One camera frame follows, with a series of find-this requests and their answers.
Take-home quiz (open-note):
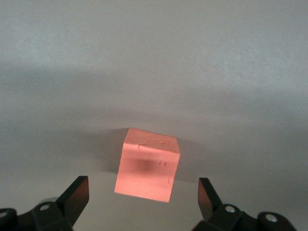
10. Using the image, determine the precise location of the orange foam block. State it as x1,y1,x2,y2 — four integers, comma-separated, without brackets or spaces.
114,127,181,203

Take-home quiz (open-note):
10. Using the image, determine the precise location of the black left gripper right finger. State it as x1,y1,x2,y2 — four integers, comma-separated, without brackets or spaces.
192,178,295,231

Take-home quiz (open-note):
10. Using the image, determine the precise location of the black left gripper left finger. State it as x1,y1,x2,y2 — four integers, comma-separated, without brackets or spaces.
0,176,90,231

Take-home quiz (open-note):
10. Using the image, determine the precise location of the brown table cover cloth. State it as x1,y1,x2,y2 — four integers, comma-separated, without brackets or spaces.
0,0,308,231

